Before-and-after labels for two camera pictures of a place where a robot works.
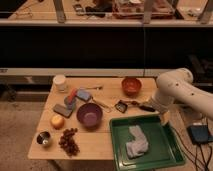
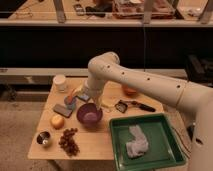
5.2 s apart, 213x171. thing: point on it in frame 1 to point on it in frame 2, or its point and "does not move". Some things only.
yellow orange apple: [57, 122] does not move
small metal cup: [43, 138] does not move
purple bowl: [90, 115] does not move
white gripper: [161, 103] to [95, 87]
